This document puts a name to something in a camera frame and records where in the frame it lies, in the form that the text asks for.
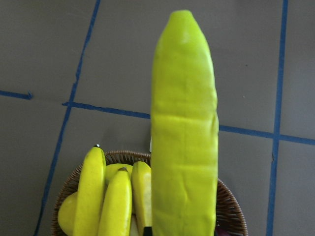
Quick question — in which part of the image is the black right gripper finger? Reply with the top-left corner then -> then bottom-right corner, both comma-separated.
143,226 -> 153,236

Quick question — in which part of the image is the curved yellow banana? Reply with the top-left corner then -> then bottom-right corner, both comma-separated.
97,167 -> 132,236

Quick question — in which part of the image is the large yellow banana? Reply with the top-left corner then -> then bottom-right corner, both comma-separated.
73,145 -> 106,236

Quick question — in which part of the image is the greenish yellow banana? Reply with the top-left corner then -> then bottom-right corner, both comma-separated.
151,10 -> 219,236

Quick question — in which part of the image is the brown wicker basket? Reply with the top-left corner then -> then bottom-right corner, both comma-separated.
51,150 -> 249,236

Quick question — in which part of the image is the yellow lemon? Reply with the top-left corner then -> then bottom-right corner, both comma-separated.
58,192 -> 77,236

